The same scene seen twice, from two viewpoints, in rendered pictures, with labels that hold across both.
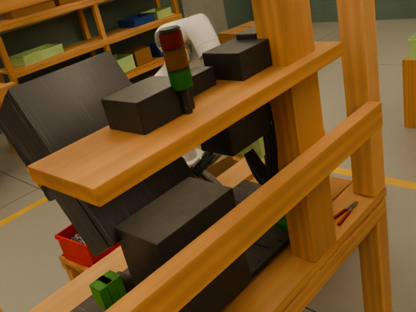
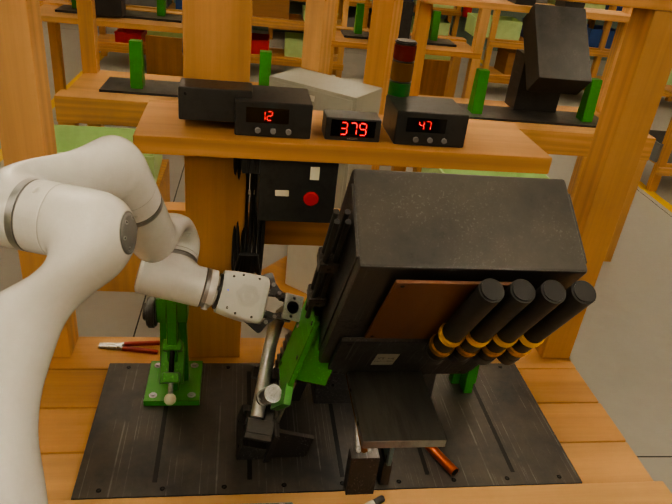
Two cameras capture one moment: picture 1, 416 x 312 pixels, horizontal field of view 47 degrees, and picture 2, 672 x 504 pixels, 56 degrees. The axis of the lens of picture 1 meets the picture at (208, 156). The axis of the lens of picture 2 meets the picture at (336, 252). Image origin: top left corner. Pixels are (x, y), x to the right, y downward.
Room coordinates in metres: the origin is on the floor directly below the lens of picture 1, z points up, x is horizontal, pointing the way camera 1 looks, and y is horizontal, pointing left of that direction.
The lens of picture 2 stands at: (2.33, 0.71, 1.99)
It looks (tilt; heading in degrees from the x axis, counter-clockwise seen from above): 29 degrees down; 212
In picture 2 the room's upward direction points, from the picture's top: 7 degrees clockwise
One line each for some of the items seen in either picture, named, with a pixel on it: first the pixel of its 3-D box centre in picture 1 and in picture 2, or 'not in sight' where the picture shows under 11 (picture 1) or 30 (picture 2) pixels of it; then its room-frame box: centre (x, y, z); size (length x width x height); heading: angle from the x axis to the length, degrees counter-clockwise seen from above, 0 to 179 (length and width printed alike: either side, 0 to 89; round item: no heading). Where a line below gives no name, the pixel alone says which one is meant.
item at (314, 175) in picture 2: (230, 117); (295, 181); (1.27, -0.09, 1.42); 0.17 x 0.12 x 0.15; 132
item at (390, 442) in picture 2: not in sight; (384, 377); (1.37, 0.26, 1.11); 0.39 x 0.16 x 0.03; 42
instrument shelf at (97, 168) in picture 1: (212, 101); (345, 136); (1.15, -0.04, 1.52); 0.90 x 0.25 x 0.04; 132
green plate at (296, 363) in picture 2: not in sight; (313, 345); (1.44, 0.12, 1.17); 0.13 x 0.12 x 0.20; 132
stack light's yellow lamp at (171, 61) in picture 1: (176, 59); (401, 70); (1.04, 0.02, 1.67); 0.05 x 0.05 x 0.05
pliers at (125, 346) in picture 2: (345, 212); (129, 346); (1.47, -0.45, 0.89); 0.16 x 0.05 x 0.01; 129
